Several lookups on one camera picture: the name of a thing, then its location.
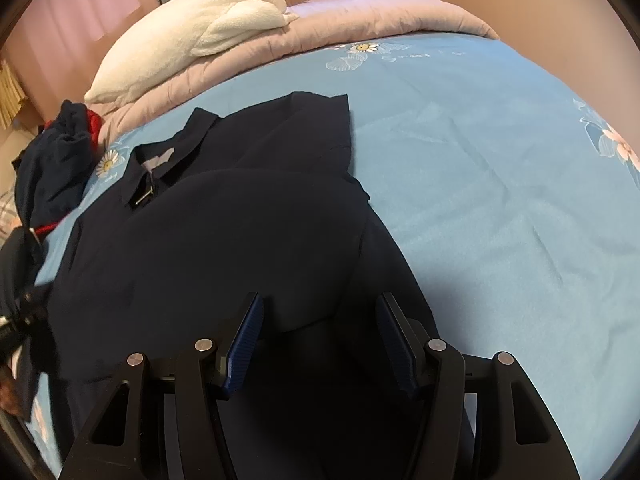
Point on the navy collared jacket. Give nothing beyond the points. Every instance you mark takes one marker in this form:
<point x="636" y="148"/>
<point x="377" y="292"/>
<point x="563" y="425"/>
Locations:
<point x="225" y="235"/>

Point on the lilac quilt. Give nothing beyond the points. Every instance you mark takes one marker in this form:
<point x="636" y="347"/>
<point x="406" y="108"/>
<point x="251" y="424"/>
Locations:
<point x="350" y="15"/>

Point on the plaid cloth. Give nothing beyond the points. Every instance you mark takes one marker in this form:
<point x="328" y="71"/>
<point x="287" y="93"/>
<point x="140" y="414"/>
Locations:
<point x="7" y="210"/>

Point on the beige pleated cloth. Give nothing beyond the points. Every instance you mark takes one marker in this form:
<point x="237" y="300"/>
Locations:
<point x="10" y="92"/>

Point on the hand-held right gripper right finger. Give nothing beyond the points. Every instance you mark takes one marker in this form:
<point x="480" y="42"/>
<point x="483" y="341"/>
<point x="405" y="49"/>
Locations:
<point x="398" y="347"/>

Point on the white fluffy blanket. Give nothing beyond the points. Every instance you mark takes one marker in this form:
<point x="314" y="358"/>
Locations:
<point x="175" y="35"/>

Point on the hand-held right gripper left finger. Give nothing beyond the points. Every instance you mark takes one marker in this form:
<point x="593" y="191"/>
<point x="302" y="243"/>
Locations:
<point x="244" y="347"/>

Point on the light blue floral bed sheet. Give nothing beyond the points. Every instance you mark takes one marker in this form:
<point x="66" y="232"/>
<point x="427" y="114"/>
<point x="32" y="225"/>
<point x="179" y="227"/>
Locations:
<point x="475" y="185"/>

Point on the pile of dark clothes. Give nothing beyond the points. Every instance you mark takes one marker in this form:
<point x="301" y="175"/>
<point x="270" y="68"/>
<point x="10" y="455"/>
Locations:
<point x="55" y="160"/>

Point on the pink curtain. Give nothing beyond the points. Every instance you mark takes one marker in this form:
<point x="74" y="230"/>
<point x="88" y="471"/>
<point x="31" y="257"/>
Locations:
<point x="75" y="0"/>

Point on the person's left hand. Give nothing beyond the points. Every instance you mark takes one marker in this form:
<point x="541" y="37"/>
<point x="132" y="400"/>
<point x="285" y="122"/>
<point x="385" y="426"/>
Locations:
<point x="10" y="390"/>

